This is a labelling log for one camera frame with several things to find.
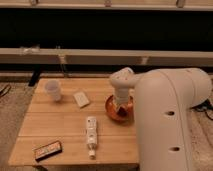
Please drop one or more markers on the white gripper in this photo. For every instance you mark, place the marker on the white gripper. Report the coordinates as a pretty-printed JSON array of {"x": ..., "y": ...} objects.
[{"x": 121, "y": 98}]

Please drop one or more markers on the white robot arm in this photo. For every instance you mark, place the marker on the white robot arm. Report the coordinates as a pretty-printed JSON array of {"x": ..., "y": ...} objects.
[{"x": 161, "y": 100}]

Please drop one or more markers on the orange bowl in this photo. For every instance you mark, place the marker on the orange bowl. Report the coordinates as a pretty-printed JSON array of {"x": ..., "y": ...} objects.
[{"x": 122, "y": 113}]

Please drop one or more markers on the white small box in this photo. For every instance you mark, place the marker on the white small box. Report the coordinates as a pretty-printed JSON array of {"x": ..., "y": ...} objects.
[{"x": 81, "y": 99}]

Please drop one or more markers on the white plastic bottle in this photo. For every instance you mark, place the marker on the white plastic bottle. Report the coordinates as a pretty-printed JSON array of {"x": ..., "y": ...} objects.
[{"x": 91, "y": 136}]

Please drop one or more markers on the wooden table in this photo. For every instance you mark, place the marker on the wooden table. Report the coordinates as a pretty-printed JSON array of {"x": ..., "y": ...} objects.
[{"x": 47, "y": 121}]

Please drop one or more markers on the blue device on floor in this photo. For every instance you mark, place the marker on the blue device on floor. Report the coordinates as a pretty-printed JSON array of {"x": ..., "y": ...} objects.
[{"x": 205, "y": 107}]

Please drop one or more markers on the dark snack bar package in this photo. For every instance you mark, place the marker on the dark snack bar package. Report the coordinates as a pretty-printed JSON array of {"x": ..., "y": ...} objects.
[{"x": 47, "y": 151}]

